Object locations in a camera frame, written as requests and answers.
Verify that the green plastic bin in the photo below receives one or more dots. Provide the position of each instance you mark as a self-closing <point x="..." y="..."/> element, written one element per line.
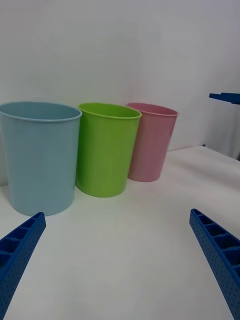
<point x="102" y="155"/>

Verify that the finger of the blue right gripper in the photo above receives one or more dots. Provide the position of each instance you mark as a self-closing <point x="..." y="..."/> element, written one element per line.
<point x="226" y="98"/>

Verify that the pink plastic bin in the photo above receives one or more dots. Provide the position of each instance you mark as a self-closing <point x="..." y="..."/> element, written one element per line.
<point x="151" y="147"/>

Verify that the pale blue plastic bin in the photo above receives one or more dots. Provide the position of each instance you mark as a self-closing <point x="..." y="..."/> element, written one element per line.
<point x="40" y="160"/>

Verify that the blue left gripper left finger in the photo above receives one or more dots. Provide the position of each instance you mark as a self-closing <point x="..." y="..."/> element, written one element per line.
<point x="20" y="260"/>

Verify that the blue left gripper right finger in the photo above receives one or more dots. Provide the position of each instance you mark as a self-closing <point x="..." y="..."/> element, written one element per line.
<point x="222" y="260"/>

